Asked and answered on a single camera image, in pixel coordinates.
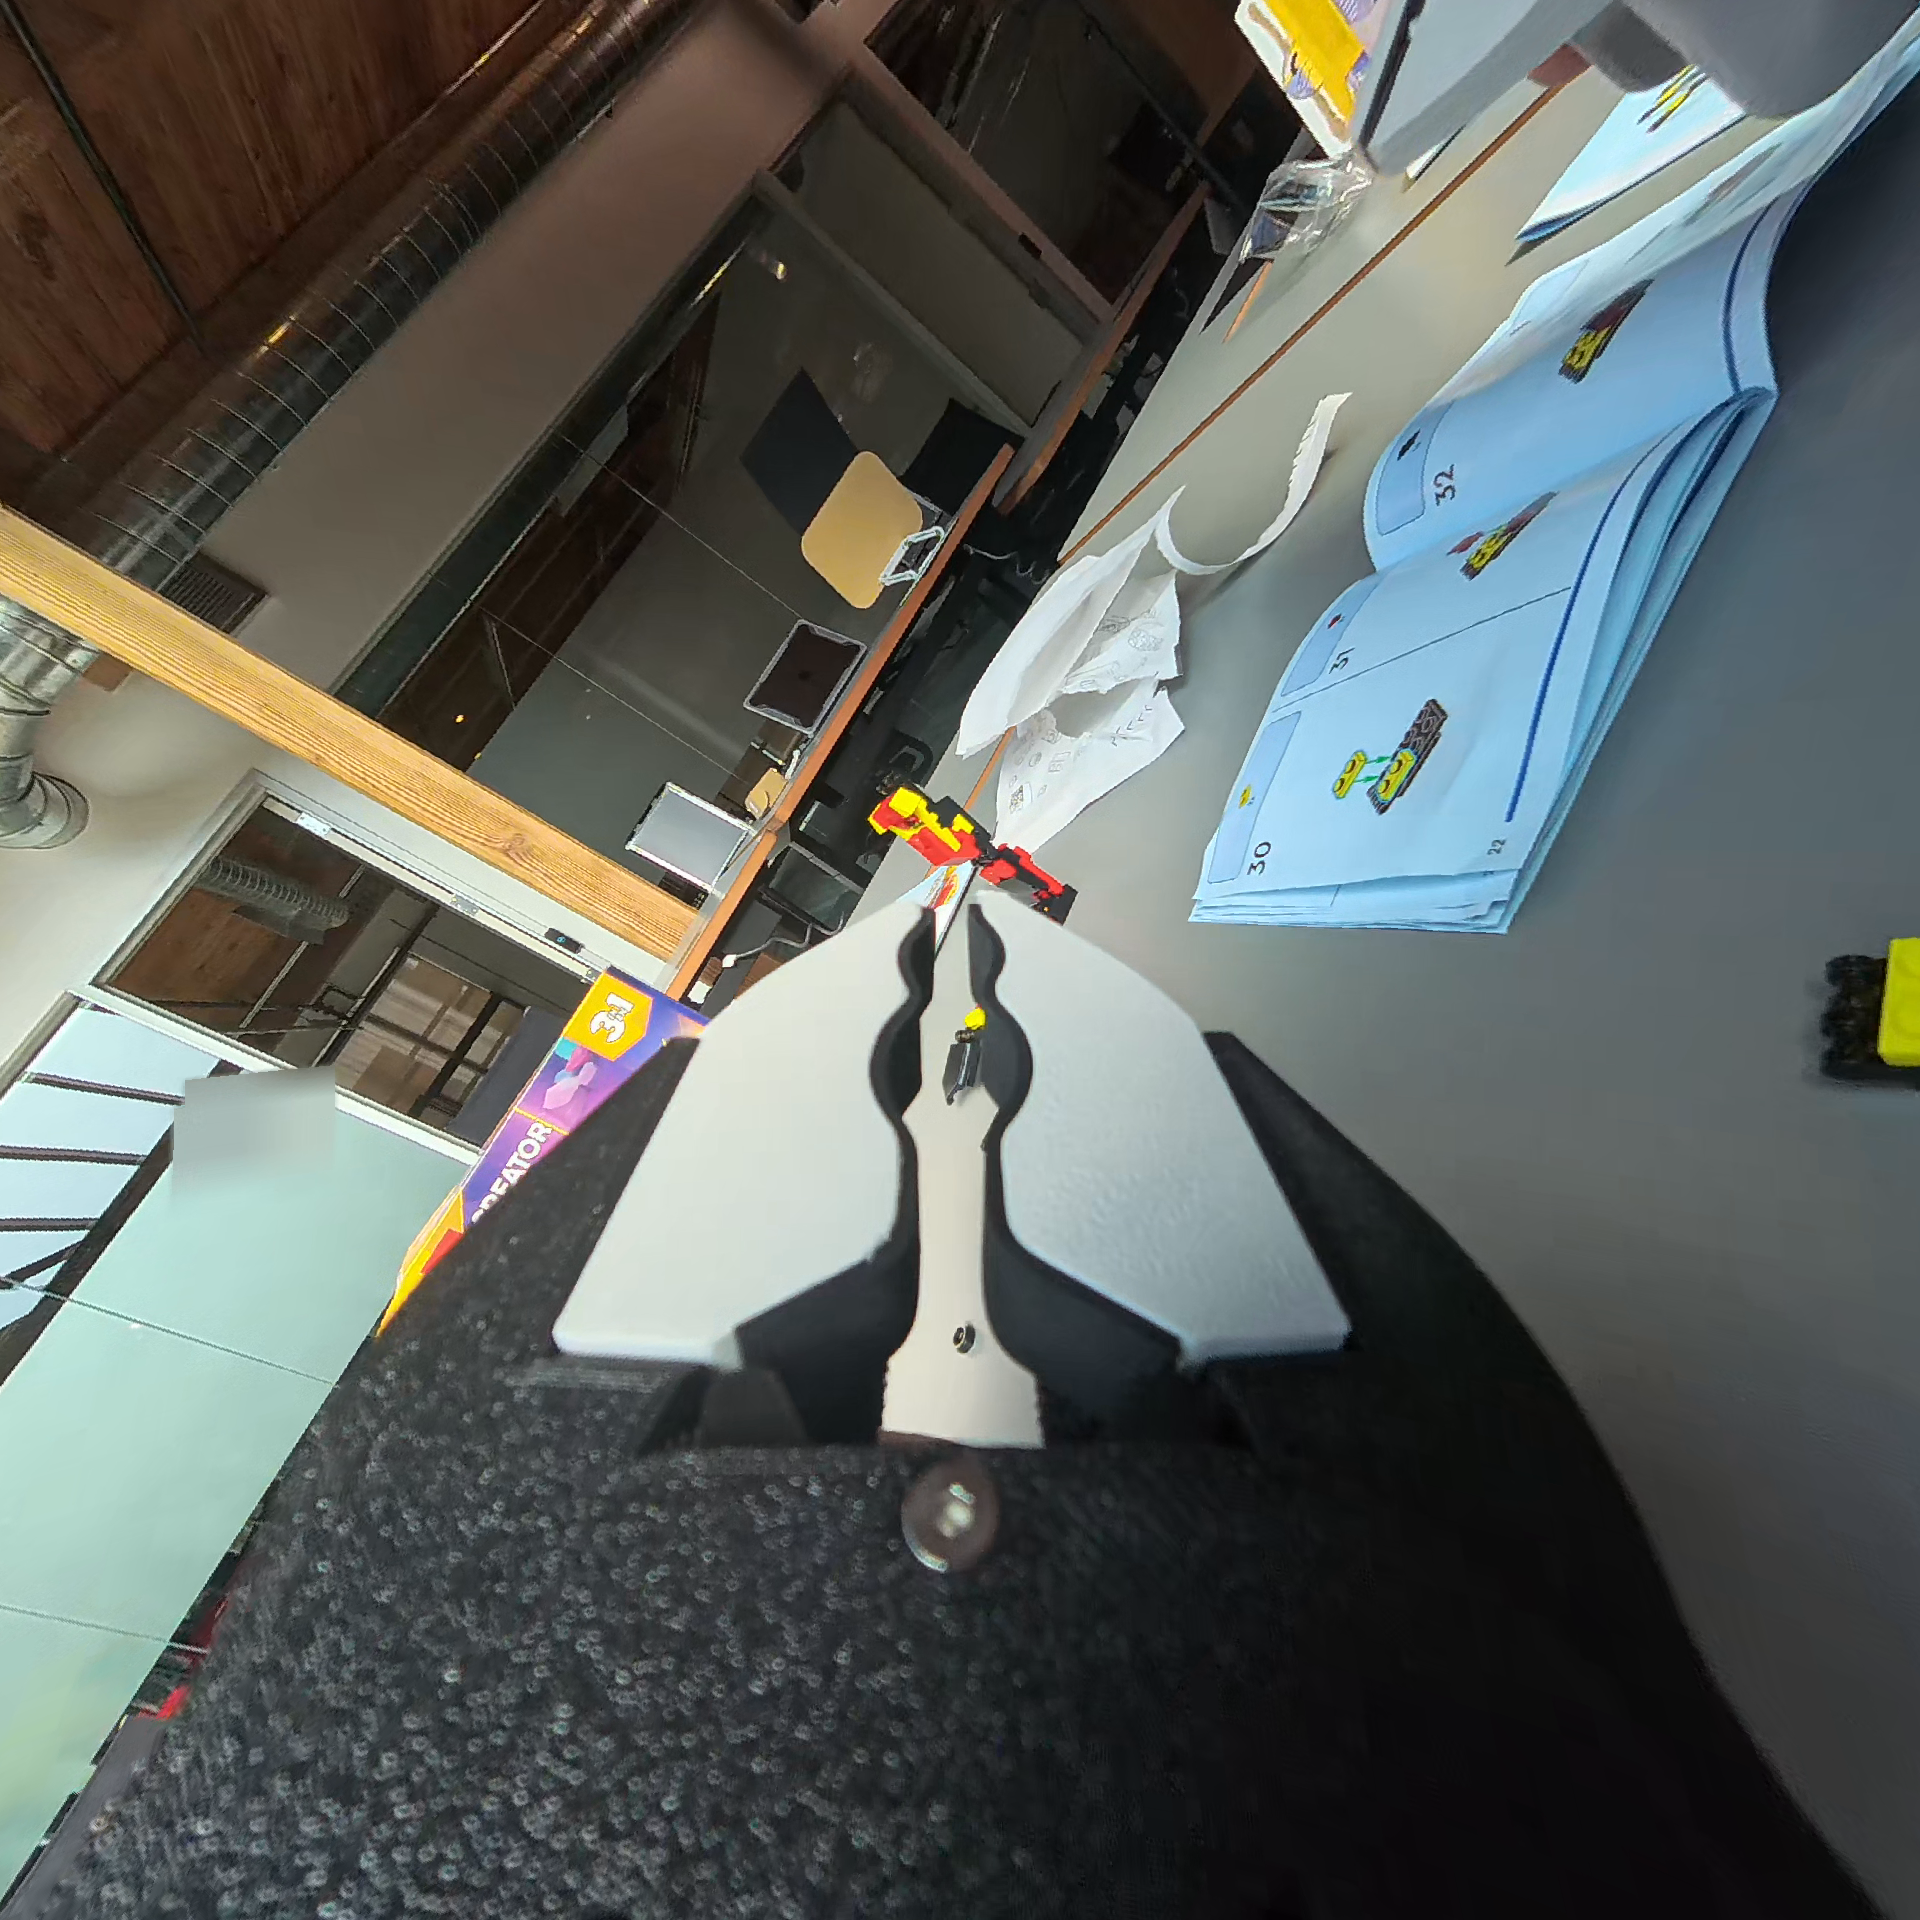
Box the metal ventilation duct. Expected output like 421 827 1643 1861
0 0 708 853

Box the red yellow brick model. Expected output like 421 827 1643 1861
868 781 1077 923

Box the closed blue instruction booklet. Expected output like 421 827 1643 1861
1511 67 1751 244

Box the wooden ceiling beam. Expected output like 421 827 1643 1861
0 507 708 962

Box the long wooden counter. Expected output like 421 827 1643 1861
665 440 1018 1003

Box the open blue instruction booklet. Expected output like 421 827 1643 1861
1188 90 1920 936

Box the purple toy box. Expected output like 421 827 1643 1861
375 970 710 1339

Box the black yellow brick assembly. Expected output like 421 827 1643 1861
1818 936 1920 1080

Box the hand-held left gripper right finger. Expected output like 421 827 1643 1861
966 903 1356 1375

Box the yellow white toy box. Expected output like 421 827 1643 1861
1231 0 1371 156

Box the crumpled white paper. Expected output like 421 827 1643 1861
954 523 1188 853

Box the white torn paper strip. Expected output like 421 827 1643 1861
1151 390 1353 576

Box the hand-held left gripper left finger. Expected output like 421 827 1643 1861
547 903 942 1375

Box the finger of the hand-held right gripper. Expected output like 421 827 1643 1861
1574 0 1920 122
1356 0 1591 177

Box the clear plastic bag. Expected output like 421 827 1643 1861
1247 150 1375 260

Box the grey desk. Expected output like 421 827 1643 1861
960 0 1920 1920

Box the tan chair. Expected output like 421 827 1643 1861
797 448 947 613

